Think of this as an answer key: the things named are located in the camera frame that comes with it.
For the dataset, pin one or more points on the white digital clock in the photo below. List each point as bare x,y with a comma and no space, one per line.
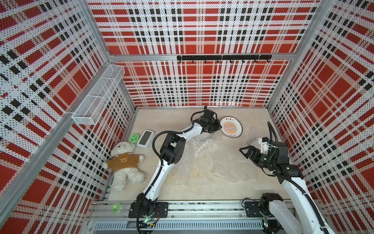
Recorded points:
146,139

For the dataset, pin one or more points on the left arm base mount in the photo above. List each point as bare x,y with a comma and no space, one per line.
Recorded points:
152,209

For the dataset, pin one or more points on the white wire mesh basket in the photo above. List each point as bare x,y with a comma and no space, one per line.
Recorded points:
105,83

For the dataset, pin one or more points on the green knob on rail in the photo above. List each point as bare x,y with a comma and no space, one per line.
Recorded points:
116,208

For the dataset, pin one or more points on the black hook rail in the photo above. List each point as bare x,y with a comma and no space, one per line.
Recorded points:
223,57

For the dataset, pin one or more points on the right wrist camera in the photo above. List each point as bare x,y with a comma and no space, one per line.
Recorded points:
265,145

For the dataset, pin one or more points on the bubble wrap of orange plate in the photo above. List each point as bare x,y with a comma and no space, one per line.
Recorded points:
212,161

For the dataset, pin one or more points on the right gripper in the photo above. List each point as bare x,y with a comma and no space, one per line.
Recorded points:
250,149

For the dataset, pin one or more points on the orange pattern dinner plate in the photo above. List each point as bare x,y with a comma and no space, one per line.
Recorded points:
231,127

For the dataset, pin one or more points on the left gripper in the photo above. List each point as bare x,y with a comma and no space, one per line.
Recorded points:
218,126

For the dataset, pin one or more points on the white teddy bear toy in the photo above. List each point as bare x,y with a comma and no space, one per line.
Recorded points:
124,164

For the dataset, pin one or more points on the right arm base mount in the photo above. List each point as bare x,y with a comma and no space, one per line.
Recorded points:
257,209

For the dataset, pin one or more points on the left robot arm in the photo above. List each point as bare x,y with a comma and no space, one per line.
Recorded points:
169,148

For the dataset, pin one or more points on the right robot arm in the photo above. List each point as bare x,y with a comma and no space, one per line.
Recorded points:
308,219

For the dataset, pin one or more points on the green round button toy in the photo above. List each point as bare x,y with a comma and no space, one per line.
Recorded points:
134,138

